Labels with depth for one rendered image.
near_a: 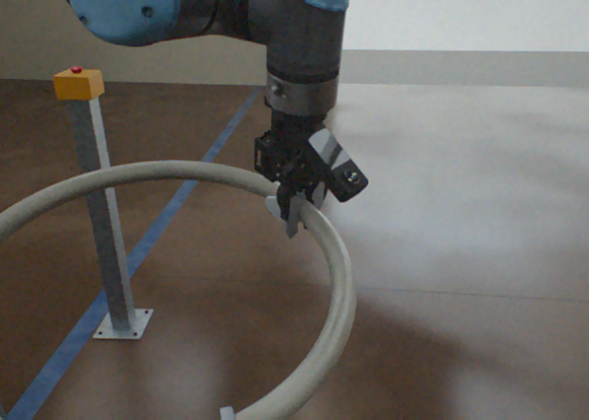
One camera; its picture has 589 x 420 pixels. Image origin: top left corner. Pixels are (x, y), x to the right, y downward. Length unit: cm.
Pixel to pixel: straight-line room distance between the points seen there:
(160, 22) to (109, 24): 5
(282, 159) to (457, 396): 151
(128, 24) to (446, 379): 182
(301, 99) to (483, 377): 169
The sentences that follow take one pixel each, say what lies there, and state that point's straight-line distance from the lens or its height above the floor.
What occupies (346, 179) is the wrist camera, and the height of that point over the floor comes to 117.
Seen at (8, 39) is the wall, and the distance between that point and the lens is 800.
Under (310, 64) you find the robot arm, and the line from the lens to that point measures 59.
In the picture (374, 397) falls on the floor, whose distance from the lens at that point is 197.
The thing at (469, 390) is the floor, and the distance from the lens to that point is 208.
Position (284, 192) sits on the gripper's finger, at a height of 114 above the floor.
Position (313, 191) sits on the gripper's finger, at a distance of 72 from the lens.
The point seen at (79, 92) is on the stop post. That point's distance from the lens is 187.
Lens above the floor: 141
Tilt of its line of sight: 27 degrees down
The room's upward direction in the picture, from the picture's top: straight up
